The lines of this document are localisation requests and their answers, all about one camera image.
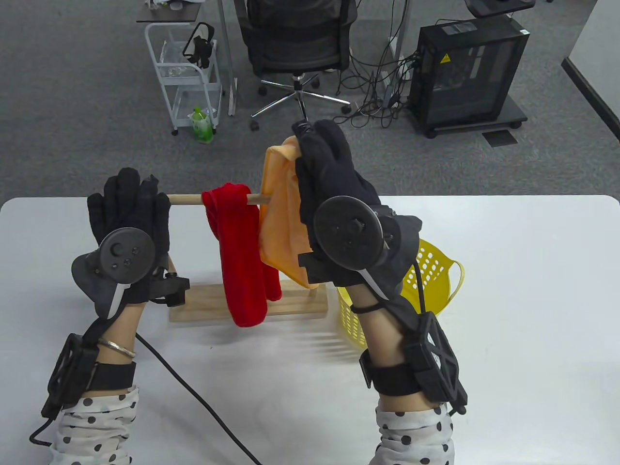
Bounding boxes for person's left hand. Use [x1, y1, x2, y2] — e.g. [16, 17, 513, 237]
[87, 168, 190, 307]

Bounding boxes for person's right hand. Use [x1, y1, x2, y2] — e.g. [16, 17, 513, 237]
[292, 120, 423, 302]

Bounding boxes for orange towel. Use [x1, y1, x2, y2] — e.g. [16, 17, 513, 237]
[258, 136, 320, 290]

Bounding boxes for wooden towel rack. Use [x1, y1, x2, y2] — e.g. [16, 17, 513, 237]
[165, 193, 329, 325]

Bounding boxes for red towel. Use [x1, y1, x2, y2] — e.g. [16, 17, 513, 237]
[201, 183, 282, 328]

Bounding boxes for person's right forearm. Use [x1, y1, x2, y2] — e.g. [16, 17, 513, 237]
[351, 286, 458, 465]

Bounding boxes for person's left forearm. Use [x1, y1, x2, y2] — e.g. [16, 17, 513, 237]
[51, 303, 141, 465]

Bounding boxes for black round left hand controller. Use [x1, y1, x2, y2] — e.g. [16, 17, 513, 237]
[72, 228, 156, 320]

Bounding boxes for black round hand controller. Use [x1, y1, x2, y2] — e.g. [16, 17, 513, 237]
[72, 228, 156, 320]
[312, 195, 405, 302]

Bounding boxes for black round right hand controller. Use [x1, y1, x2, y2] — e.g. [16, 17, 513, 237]
[312, 195, 405, 302]

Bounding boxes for green drink bottle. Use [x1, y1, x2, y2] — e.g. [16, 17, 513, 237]
[192, 108, 215, 144]

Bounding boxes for black mesh office chair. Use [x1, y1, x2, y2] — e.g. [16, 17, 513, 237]
[234, 0, 359, 132]

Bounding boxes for white utility cart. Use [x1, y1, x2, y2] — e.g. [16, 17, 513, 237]
[144, 22, 224, 136]

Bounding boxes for white desk leg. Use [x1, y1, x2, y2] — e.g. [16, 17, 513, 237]
[217, 0, 239, 117]
[385, 0, 411, 97]

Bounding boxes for clear plastic bag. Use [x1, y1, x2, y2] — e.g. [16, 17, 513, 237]
[160, 41, 197, 78]

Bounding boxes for black computer tower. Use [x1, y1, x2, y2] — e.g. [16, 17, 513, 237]
[408, 15, 531, 127]

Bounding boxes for black headset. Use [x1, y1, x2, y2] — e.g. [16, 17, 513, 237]
[183, 22, 216, 69]

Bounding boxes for yellow perforated plastic basket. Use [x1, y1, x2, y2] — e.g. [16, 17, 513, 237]
[337, 238, 465, 350]

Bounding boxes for black floor plate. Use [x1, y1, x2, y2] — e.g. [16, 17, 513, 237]
[483, 130, 518, 147]

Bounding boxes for black wheeled dolly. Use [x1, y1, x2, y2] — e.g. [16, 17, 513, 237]
[414, 94, 528, 140]

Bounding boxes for tangle of black floor cables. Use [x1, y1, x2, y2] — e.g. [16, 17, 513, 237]
[332, 0, 422, 129]

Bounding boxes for silver bracelet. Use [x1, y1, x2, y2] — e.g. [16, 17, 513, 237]
[98, 338, 137, 359]

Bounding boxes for black cable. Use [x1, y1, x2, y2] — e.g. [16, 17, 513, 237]
[414, 262, 429, 315]
[29, 412, 66, 447]
[135, 333, 264, 465]

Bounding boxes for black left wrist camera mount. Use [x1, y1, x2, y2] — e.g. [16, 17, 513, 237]
[41, 333, 137, 419]

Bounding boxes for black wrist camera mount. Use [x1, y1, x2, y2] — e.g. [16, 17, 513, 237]
[359, 312, 469, 416]
[41, 333, 137, 419]

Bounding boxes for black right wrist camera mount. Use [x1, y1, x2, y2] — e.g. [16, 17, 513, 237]
[359, 312, 469, 416]

